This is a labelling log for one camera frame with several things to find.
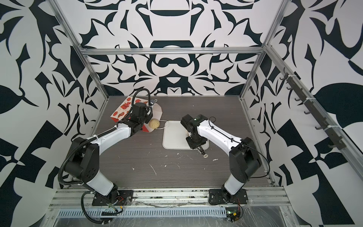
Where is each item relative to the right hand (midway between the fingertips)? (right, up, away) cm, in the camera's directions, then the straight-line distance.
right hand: (196, 144), depth 83 cm
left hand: (-32, +23, +6) cm, 39 cm away
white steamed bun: (-27, +11, +15) cm, 33 cm away
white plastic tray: (-13, +2, +15) cm, 20 cm away
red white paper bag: (-46, +23, +16) cm, 54 cm away
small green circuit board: (+17, -31, -12) cm, 38 cm away
